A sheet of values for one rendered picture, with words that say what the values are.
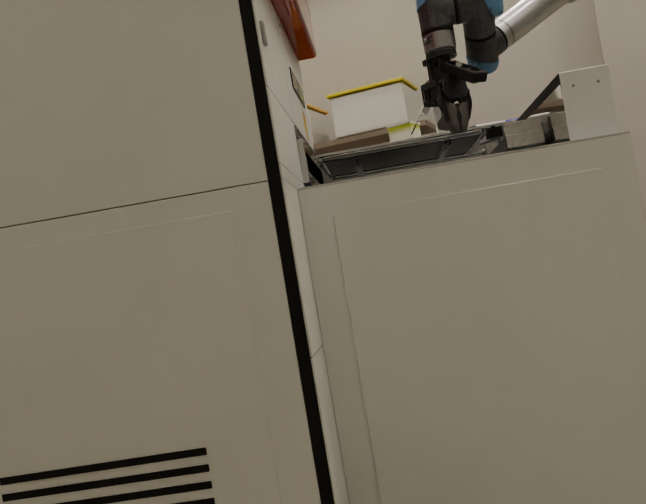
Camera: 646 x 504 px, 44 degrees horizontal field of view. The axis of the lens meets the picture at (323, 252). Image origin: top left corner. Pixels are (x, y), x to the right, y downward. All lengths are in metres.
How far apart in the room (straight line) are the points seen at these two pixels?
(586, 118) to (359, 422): 0.73
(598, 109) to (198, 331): 0.87
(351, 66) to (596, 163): 3.81
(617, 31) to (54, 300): 3.94
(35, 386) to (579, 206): 1.02
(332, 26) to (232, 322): 4.15
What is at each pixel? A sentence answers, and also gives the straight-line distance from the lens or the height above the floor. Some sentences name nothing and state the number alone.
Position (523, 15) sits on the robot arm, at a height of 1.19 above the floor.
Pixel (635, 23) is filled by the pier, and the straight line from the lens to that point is 4.90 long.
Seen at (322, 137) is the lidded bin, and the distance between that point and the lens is 4.92.
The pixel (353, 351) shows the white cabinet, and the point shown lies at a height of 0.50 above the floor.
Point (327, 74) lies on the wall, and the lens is 5.32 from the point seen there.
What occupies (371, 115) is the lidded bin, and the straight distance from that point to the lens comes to 4.64.
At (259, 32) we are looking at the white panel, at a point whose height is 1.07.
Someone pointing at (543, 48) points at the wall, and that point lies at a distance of 5.06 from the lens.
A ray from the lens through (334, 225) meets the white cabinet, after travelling 1.53.
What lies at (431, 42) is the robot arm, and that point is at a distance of 1.93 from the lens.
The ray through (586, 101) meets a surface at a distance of 1.66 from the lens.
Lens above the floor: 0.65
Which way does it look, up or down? 1 degrees up
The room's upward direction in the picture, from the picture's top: 9 degrees counter-clockwise
